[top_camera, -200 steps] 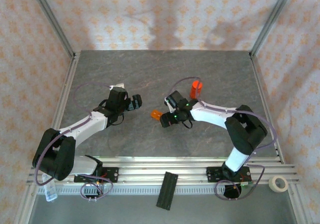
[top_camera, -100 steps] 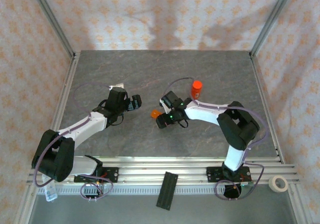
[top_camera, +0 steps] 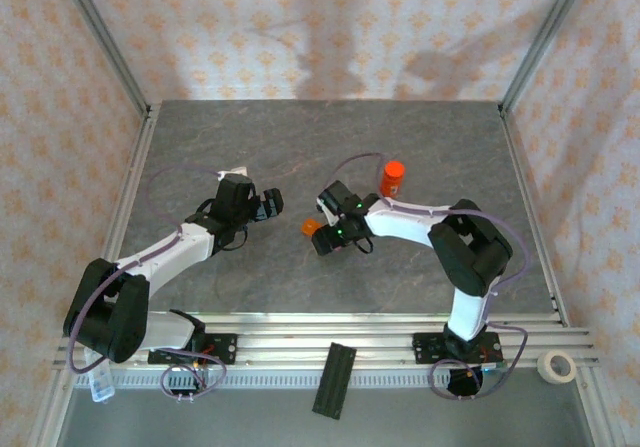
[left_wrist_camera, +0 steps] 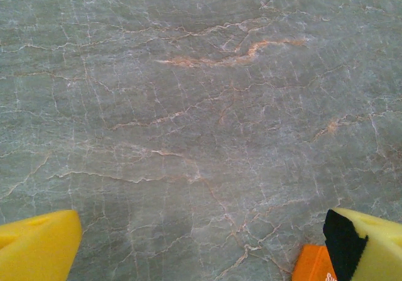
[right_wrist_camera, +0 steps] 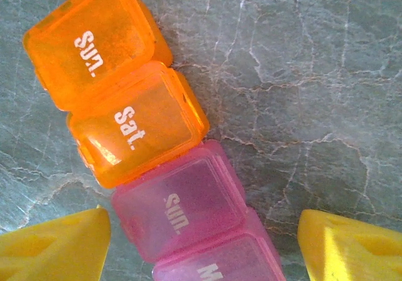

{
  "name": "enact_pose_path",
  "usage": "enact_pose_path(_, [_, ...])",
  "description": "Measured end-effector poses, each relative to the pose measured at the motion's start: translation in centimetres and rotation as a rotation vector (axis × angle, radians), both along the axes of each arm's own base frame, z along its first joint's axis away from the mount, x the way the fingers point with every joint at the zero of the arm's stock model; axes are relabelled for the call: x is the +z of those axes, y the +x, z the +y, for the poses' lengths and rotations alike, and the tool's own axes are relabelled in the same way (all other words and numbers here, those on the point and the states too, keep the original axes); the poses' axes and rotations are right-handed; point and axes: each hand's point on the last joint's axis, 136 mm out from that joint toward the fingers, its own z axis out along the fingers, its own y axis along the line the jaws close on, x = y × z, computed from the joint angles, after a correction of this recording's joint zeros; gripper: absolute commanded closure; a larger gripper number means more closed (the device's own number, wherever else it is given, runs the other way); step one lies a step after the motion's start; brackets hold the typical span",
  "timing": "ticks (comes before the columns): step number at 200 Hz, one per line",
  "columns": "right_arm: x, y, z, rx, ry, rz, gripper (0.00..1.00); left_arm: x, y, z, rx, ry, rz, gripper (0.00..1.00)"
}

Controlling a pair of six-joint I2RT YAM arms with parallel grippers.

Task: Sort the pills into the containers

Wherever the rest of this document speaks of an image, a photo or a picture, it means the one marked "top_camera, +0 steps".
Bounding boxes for orange pill bottle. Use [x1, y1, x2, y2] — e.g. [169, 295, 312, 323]
[380, 172, 405, 198]

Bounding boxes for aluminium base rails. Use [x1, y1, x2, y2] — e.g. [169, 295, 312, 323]
[52, 313, 600, 372]

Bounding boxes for black ribbed bar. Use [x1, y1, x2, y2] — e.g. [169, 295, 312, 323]
[311, 341, 359, 421]

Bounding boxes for clear plastic bottle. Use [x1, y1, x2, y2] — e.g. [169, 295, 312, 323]
[88, 360, 116, 405]

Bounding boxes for white tape roll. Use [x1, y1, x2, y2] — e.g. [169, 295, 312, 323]
[537, 350, 578, 386]

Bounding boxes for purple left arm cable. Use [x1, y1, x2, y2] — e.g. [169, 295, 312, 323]
[66, 164, 227, 402]

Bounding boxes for aluminium side rail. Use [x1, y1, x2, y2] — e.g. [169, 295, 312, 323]
[97, 102, 162, 268]
[498, 101, 571, 328]

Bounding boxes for slotted grey cable duct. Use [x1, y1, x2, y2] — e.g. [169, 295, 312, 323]
[73, 369, 584, 389]

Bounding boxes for aluminium frame post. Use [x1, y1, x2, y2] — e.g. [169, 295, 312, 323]
[52, 0, 154, 118]
[498, 0, 597, 116]

